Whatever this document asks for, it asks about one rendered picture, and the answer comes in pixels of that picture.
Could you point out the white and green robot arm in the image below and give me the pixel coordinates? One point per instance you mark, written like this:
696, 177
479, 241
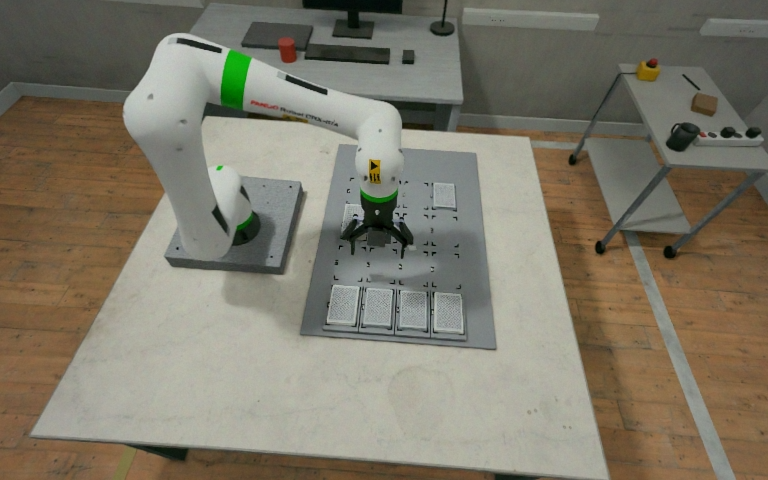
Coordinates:
163, 115

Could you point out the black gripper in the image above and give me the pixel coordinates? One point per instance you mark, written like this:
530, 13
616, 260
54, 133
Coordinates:
369, 221

